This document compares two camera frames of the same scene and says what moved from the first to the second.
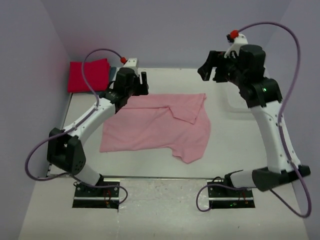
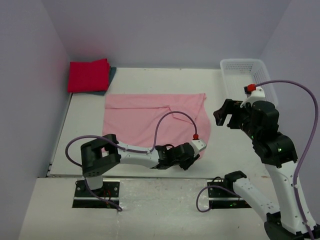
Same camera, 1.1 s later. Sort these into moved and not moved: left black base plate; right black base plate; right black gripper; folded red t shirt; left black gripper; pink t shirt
Moved: right black gripper; left black gripper
Not moved: folded red t shirt; pink t shirt; right black base plate; left black base plate
